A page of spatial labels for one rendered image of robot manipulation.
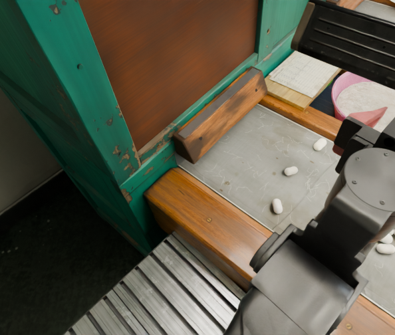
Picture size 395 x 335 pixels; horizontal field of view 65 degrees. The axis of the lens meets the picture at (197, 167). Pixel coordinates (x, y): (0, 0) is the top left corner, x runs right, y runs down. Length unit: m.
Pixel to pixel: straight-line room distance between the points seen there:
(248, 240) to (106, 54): 0.43
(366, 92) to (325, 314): 0.82
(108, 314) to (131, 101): 0.45
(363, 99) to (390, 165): 0.74
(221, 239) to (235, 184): 0.15
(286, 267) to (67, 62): 0.37
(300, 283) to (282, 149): 0.57
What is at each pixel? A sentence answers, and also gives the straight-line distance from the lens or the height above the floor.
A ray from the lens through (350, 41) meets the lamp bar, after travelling 0.56.
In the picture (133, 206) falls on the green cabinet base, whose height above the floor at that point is 0.74.
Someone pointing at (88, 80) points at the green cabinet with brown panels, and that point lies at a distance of 0.50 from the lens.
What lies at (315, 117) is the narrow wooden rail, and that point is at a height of 0.76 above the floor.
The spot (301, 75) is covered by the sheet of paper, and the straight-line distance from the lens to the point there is 0.97.
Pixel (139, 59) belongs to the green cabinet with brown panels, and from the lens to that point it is 0.56.
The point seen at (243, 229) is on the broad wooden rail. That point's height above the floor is 0.76.
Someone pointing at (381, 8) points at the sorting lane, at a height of 0.74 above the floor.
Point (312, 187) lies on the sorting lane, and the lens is 0.77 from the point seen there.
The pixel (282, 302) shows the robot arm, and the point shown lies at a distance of 0.28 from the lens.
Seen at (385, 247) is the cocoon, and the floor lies 0.76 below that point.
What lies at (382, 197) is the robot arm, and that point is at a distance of 0.26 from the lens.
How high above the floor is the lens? 1.38
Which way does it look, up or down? 55 degrees down
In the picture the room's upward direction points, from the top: 8 degrees counter-clockwise
